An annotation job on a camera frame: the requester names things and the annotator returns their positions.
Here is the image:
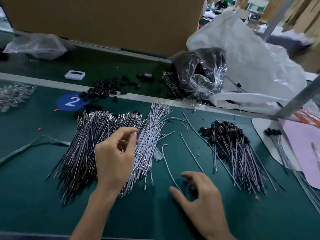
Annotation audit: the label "person's right hand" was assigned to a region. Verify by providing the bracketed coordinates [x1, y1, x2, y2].
[169, 171, 236, 240]

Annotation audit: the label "person's left hand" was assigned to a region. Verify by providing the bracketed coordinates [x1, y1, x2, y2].
[94, 127, 139, 194]

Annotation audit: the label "pile of grey wires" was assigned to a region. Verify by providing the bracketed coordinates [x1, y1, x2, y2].
[46, 102, 177, 205]

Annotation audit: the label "pile of wires with black caps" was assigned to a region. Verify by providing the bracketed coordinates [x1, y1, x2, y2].
[198, 120, 287, 200]

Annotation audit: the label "black plastic caps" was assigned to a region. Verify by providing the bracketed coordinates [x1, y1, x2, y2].
[72, 73, 157, 119]

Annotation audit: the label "small bundle of capped wires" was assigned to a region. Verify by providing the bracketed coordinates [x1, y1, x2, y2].
[263, 128, 320, 216]

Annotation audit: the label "blue round number sticker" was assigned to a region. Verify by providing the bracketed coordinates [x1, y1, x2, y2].
[56, 93, 90, 111]

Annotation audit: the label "clear plastic strip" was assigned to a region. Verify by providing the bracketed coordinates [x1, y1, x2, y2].
[0, 135, 71, 166]

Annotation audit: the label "small white timer device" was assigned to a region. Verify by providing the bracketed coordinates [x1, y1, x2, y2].
[64, 70, 86, 80]

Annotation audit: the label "pink paper sheet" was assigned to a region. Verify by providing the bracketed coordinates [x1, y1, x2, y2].
[279, 119, 320, 190]

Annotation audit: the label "clear bag with black contents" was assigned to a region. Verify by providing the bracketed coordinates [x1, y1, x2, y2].
[171, 47, 228, 101]

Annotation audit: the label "crumpled clear plastic bag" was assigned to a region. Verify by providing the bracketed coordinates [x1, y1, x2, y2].
[2, 33, 69, 61]

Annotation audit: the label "brown cardboard panel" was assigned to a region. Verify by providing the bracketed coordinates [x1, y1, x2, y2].
[0, 0, 207, 58]

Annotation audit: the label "large white plastic sack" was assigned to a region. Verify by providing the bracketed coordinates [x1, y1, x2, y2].
[186, 9, 320, 118]

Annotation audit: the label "stack of cardboard boxes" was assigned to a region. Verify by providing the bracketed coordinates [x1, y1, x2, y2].
[265, 0, 320, 35]

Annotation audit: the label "bundle of orange wires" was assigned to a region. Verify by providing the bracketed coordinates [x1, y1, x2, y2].
[286, 108, 320, 129]

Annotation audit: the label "grey metal frame post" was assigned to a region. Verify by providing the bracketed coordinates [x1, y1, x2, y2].
[272, 75, 320, 120]
[262, 0, 297, 43]

